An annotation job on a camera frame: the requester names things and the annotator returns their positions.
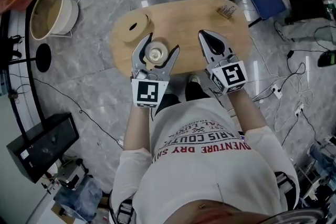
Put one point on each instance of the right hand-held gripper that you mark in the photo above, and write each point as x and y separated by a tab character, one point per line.
231	76

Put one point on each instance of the black curved rail frame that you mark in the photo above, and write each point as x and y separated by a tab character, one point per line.
32	91

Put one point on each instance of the person's left forearm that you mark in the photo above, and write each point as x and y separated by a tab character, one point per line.
137	128

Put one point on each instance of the black round stand base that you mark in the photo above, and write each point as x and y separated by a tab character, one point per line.
43	57

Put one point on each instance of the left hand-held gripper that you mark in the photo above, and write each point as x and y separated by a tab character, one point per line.
148	90

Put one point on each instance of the round cream drum basket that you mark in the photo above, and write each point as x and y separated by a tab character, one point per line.
50	11

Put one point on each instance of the person's white printed shirt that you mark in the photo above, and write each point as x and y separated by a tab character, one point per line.
210	173

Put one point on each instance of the person's white shoe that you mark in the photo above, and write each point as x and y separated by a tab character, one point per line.
194	78

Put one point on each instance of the round wooden lid with slot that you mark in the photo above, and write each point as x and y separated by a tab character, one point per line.
131	27

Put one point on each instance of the white power strip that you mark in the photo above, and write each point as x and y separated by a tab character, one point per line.
299	109
276	90

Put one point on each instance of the person's black trousers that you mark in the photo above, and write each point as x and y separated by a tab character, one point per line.
170	101

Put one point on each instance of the person's right forearm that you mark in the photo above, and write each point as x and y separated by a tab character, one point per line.
248	112

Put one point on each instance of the small clear glass container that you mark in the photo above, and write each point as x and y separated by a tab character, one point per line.
156	50

